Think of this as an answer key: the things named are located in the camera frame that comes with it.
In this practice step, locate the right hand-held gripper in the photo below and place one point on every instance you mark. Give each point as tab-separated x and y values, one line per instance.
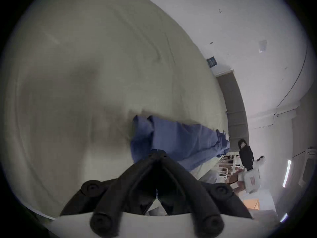
252	181

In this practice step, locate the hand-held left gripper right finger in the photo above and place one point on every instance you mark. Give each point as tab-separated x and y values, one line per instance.
195	197

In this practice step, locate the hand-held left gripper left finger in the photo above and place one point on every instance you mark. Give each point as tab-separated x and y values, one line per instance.
112	197

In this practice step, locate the blue shirt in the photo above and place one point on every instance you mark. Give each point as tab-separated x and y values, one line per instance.
178	140

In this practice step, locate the person's right hand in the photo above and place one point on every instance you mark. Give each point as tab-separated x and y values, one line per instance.
237	181

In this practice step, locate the grey padded headboard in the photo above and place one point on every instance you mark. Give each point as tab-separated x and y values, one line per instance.
234	100

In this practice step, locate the bed with beige sheet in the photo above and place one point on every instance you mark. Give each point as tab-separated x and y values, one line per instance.
99	71

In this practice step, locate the small blue wall sign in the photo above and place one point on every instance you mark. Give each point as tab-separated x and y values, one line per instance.
212	62

